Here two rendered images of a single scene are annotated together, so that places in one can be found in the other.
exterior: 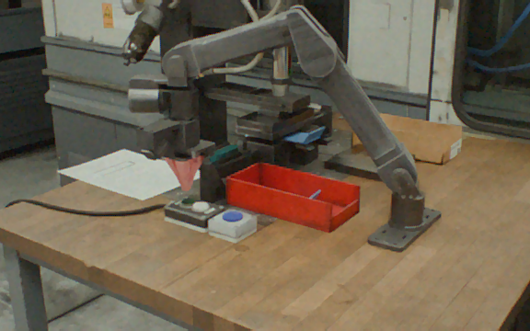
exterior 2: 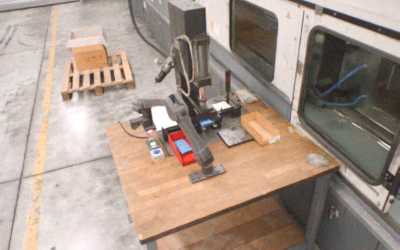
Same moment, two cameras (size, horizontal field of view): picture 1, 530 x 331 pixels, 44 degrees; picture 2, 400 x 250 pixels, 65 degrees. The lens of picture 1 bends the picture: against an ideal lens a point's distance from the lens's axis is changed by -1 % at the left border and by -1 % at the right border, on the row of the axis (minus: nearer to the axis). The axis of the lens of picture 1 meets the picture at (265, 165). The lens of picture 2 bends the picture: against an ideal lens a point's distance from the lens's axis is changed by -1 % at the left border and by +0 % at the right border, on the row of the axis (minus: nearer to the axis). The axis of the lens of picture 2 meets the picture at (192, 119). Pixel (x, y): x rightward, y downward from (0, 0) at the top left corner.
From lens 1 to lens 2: 1.14 m
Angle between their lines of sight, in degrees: 34
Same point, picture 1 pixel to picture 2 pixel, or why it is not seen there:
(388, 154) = (196, 150)
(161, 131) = (134, 123)
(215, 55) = (149, 103)
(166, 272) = (126, 166)
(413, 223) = (205, 174)
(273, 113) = (196, 112)
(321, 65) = (173, 118)
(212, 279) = (133, 173)
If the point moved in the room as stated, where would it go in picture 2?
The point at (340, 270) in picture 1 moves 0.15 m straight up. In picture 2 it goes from (168, 183) to (164, 162)
